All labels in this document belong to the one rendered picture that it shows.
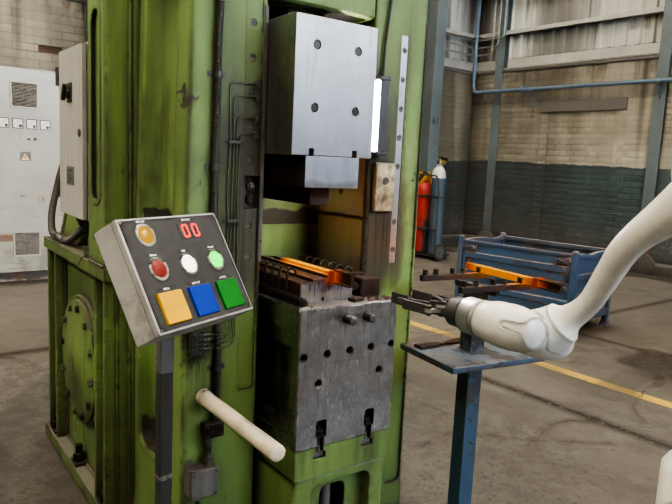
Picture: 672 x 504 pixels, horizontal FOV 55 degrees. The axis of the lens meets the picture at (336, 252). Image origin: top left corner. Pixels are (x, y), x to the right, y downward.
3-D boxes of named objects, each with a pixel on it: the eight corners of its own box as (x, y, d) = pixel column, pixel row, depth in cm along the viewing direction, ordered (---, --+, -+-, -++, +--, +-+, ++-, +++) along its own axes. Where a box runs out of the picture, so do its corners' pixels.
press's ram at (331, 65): (391, 159, 209) (399, 32, 203) (291, 154, 186) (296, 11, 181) (319, 156, 242) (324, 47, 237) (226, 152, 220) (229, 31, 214)
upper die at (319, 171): (357, 188, 202) (359, 158, 201) (304, 187, 190) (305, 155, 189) (287, 181, 236) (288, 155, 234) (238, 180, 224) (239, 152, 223)
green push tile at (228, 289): (245, 303, 165) (235, 276, 166) (227, 308, 159) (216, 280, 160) (240, 305, 166) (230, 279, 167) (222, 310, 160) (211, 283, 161)
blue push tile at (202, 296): (220, 310, 157) (209, 282, 158) (200, 316, 150) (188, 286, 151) (215, 313, 158) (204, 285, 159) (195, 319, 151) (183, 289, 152)
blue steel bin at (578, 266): (610, 325, 581) (618, 246, 571) (569, 338, 526) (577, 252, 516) (496, 300, 666) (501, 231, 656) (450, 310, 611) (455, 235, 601)
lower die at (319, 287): (351, 298, 207) (353, 272, 206) (299, 304, 195) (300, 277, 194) (284, 276, 241) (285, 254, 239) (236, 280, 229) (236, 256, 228)
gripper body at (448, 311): (452, 330, 155) (425, 322, 163) (476, 327, 160) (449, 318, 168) (454, 300, 154) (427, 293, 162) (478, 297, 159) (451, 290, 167)
